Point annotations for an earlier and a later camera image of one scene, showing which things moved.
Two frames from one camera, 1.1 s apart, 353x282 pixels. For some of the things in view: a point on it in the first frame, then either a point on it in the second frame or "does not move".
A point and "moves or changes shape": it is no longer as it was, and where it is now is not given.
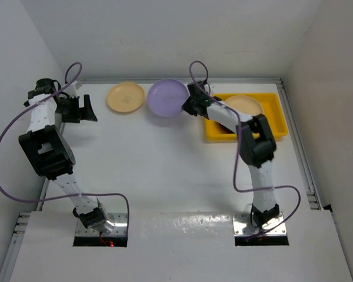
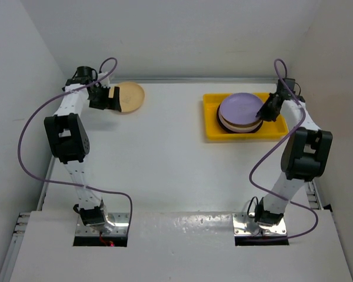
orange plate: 245,104 moves or changes shape
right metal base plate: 242,225 does not move
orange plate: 125,97 does not move
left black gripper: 79,114 to 106,104
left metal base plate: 120,220 does not move
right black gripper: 187,106 to 263,112
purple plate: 166,97 to 241,108
